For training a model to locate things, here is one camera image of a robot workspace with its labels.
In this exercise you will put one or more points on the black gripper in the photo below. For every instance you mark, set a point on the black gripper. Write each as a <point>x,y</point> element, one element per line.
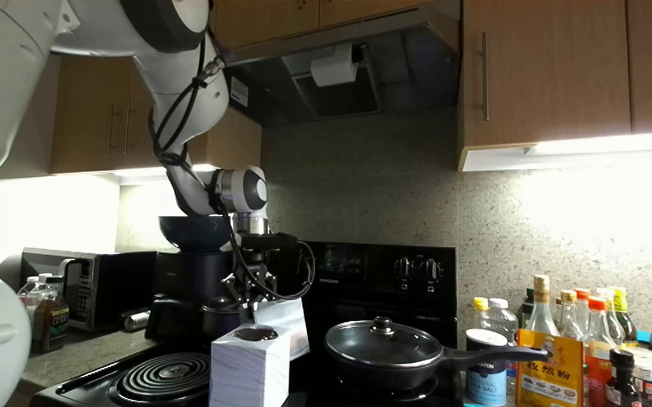
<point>250,279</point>

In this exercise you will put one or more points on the white tissue box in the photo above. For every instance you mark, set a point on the white tissue box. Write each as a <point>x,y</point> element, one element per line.
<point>286,317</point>
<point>250,366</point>

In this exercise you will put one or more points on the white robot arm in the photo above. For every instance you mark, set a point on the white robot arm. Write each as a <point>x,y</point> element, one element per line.
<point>170,63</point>

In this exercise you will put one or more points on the black electric stove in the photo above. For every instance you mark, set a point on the black electric stove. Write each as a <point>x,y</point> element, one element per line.
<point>411,285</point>

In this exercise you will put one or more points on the frying pan with glass lid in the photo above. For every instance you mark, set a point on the frying pan with glass lid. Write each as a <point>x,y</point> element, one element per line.
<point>385,356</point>

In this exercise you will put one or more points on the black microwave oven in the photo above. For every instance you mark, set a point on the black microwave oven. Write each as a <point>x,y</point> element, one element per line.
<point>101,288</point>

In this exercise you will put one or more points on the plastic water bottle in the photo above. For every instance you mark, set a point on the plastic water bottle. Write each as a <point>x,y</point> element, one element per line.
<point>49,313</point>

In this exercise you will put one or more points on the range hood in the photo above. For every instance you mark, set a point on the range hood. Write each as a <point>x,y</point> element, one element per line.
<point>388,63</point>

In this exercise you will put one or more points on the blue lidded cup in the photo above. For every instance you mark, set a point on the blue lidded cup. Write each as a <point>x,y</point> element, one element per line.
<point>487,380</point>

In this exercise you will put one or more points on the yellow label sauce bottle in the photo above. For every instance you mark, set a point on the yellow label sauce bottle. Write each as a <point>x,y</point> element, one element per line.
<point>556,380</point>

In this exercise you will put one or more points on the wooden upper cabinet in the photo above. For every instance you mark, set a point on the wooden upper cabinet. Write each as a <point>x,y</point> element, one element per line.
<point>540,82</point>

